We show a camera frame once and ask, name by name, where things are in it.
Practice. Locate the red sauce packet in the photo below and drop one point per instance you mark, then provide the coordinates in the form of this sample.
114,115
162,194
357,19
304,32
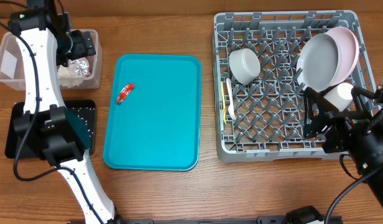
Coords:
124,93

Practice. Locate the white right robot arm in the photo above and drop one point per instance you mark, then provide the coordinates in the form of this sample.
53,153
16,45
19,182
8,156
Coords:
369,163

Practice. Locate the white plastic fork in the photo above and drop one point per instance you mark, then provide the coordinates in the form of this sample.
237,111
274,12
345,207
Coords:
230,94

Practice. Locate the grey bowl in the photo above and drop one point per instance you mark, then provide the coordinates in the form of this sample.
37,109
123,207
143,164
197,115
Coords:
244,65

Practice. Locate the yellow plastic spoon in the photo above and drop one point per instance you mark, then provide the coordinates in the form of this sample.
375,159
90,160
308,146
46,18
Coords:
223,103

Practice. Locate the black plastic tray bin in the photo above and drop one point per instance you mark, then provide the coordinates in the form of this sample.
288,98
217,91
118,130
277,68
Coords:
13,140

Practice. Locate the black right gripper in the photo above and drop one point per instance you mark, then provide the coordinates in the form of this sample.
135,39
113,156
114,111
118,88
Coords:
341,122

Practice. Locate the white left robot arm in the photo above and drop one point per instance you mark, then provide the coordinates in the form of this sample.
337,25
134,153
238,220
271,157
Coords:
47,126

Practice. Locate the teal serving tray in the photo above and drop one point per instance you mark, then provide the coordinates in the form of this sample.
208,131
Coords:
157,127

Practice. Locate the grey dishwasher rack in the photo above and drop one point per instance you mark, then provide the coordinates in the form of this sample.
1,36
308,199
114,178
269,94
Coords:
269,110

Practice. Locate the white tissue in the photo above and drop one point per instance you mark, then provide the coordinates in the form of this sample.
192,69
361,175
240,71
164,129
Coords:
67,79

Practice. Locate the clear plastic bin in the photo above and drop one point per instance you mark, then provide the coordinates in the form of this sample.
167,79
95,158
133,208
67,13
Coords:
12,71

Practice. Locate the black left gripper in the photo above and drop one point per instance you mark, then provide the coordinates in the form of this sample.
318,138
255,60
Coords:
85,45

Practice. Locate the white cup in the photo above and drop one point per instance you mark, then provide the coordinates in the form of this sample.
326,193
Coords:
340,96

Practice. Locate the grey plate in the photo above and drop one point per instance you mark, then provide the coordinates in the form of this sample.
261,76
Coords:
318,62

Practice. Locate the silver foil wrapper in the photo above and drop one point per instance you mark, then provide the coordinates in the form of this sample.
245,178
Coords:
79,68

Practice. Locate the pink plate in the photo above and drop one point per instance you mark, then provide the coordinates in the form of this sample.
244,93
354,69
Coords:
347,44

